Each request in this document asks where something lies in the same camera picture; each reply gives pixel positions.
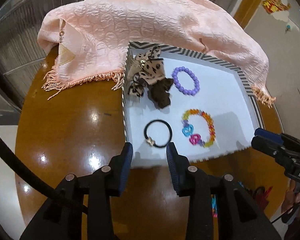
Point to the pink fringed scarf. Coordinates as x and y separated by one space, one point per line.
93 37

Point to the yellow red floor sticker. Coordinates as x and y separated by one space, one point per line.
271 6

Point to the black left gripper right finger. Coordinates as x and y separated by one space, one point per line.
190 181

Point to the striped black white tray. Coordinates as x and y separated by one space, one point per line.
224 93

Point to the red satin bow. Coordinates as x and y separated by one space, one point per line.
260 196

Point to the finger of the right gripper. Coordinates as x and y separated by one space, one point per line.
269 135
271 146

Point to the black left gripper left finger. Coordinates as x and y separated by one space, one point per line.
106 182

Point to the black hair tie gold charm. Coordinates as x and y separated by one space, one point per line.
158 133

